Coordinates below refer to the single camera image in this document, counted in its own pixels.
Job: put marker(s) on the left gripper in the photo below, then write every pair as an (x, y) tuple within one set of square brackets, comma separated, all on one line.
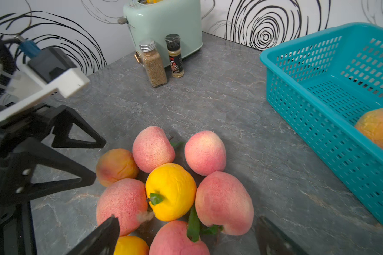
[(30, 170)]

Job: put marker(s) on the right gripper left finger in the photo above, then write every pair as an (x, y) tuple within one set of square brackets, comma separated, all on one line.
[(101, 241)]

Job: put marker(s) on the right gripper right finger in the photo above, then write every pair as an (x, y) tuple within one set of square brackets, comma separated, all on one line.
[(272, 240)]

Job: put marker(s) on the pink peach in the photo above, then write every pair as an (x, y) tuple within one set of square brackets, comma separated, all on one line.
[(152, 149), (172, 239), (205, 153), (222, 200), (125, 200)]

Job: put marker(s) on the orange peach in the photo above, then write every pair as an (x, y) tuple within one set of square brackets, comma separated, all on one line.
[(115, 165), (371, 126)]

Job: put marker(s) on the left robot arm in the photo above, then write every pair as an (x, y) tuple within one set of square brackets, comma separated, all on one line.
[(31, 133)]

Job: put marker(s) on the teal plastic basket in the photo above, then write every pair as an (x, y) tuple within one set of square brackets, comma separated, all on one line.
[(321, 84)]

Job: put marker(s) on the lower yellow pepper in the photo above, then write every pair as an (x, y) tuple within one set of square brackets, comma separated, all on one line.
[(131, 245)]

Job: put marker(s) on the yellow pepper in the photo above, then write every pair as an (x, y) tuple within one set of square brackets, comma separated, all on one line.
[(171, 191), (131, 245)]

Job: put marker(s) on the upper yellow pepper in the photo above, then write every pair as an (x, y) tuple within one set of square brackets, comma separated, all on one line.
[(171, 191)]

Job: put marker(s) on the silver cap spice jar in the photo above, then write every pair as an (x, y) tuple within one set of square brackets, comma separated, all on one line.
[(152, 62)]

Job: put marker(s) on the black cap spice bottle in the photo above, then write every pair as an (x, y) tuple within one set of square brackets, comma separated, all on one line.
[(175, 57)]

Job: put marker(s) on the mint green toaster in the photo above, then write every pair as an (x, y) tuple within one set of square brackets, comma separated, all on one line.
[(156, 21)]

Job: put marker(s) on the right yellow toast slice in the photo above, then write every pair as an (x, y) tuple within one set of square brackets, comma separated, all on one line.
[(153, 1)]

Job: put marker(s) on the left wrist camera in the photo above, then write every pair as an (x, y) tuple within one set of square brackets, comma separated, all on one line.
[(48, 71)]

